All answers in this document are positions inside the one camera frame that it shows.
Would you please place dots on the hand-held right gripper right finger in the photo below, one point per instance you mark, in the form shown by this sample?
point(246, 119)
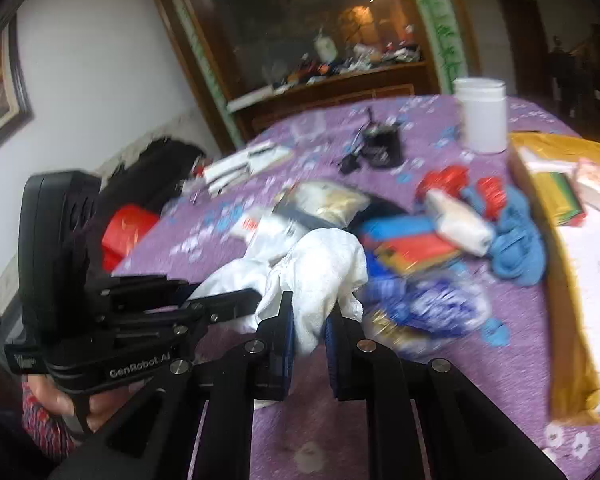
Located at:
point(333, 355)

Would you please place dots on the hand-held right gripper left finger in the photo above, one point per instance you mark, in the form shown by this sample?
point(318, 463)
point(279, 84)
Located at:
point(286, 332)

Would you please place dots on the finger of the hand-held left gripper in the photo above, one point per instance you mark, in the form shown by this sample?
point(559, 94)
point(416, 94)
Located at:
point(145, 290)
point(225, 305)

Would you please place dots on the white towel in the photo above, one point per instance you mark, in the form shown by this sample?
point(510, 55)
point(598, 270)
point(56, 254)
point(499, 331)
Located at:
point(325, 265)

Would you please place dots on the yellow cardboard box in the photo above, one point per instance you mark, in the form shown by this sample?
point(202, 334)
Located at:
point(567, 335)

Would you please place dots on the person's left forearm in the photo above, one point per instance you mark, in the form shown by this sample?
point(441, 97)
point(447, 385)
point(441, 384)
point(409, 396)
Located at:
point(42, 435)

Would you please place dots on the person's left hand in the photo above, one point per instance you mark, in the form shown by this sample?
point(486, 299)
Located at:
point(100, 407)

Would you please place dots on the white packet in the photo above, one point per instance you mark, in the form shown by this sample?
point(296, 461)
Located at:
point(262, 227)

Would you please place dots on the black bag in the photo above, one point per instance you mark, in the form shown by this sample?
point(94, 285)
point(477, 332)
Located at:
point(155, 170)

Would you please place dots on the orange and blue packet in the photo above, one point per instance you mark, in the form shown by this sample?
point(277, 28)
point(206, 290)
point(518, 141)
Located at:
point(410, 250)

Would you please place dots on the silver packet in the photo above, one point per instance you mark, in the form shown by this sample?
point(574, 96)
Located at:
point(325, 200)

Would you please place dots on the white booklet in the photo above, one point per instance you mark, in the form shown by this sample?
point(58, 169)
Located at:
point(240, 165)

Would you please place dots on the framed picture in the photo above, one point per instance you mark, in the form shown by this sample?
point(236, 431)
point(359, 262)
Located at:
point(0, 90)

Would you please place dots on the black plug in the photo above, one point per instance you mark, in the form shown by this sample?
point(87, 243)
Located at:
point(350, 164)

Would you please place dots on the clear drinking glass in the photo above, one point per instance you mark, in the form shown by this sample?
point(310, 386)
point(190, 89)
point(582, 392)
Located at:
point(307, 126)

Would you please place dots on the red plastic bag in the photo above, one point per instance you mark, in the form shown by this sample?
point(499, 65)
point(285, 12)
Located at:
point(440, 180)
point(490, 192)

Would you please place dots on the black electric motor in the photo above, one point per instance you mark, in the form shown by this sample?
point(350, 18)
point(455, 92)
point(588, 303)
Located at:
point(380, 147)

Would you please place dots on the white jug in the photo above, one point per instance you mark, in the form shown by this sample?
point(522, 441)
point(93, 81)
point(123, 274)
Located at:
point(325, 46)

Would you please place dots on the yellow and green sponge stack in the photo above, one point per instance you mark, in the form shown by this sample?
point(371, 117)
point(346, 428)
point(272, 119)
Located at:
point(562, 197)

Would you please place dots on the pile of assorted small items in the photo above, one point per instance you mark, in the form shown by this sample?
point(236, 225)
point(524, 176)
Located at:
point(360, 60)

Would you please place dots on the white plastic jar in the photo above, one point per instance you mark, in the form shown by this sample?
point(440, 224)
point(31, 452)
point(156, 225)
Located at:
point(480, 115)

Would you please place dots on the wooden cabinet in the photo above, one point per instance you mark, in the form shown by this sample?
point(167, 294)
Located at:
point(280, 20)

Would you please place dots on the pink tissue packet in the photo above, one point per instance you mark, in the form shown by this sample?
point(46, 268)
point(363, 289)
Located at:
point(592, 185)

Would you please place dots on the brown door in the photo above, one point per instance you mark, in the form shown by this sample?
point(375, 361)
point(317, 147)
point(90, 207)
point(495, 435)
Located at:
point(522, 45)

